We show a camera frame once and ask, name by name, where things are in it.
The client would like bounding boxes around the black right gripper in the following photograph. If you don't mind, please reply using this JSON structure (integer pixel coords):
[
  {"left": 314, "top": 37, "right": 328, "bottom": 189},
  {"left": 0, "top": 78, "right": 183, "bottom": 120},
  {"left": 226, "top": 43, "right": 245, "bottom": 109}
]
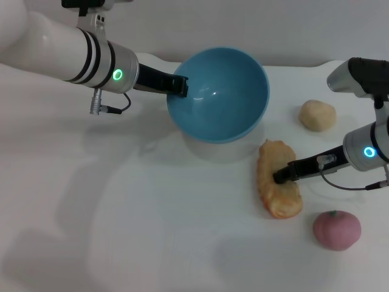
[{"left": 272, "top": 145, "right": 351, "bottom": 185}]

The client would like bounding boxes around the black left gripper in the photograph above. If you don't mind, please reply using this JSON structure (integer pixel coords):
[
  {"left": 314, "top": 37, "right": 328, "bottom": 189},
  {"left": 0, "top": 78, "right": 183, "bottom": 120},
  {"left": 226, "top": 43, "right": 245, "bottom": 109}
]
[{"left": 133, "top": 62, "right": 190, "bottom": 99}]

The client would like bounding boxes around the long golden bread loaf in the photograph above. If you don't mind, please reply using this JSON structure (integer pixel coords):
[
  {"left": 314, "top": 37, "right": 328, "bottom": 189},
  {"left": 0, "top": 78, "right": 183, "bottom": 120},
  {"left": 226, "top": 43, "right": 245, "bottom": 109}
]
[{"left": 256, "top": 139, "right": 304, "bottom": 220}]

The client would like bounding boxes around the blue ceramic bowl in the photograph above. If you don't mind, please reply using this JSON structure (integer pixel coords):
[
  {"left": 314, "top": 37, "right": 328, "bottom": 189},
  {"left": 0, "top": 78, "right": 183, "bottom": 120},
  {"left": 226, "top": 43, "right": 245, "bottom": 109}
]
[{"left": 166, "top": 46, "right": 270, "bottom": 145}]

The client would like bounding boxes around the round beige bread bun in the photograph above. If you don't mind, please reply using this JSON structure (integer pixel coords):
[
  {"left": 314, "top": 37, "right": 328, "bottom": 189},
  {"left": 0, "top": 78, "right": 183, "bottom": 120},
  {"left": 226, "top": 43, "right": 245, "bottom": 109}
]
[{"left": 298, "top": 99, "right": 337, "bottom": 133}]

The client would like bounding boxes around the pink toy peach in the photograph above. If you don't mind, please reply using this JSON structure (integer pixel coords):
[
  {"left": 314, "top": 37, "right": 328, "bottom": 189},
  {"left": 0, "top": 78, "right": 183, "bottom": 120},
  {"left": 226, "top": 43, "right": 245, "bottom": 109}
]
[{"left": 312, "top": 210, "right": 362, "bottom": 252}]

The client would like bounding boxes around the right arm cable with plug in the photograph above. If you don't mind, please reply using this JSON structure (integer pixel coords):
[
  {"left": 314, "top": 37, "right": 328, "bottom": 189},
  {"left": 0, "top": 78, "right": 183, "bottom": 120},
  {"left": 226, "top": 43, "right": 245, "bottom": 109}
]
[{"left": 317, "top": 155, "right": 389, "bottom": 191}]

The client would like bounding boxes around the arm cable with plug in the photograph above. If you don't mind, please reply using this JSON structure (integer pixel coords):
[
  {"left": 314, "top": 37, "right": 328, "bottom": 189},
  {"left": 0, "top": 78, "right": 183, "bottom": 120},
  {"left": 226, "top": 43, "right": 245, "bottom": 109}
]
[
  {"left": 317, "top": 155, "right": 389, "bottom": 191},
  {"left": 88, "top": 88, "right": 132, "bottom": 116}
]

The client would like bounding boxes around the left arm cable with plug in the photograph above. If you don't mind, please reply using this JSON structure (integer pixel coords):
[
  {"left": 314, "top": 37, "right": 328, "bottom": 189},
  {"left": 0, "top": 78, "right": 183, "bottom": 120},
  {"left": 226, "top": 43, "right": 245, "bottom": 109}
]
[{"left": 88, "top": 88, "right": 132, "bottom": 116}]

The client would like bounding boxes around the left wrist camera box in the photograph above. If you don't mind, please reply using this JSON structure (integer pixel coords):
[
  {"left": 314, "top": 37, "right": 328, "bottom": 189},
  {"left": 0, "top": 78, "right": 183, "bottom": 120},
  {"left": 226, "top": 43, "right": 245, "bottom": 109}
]
[{"left": 61, "top": 0, "right": 108, "bottom": 41}]

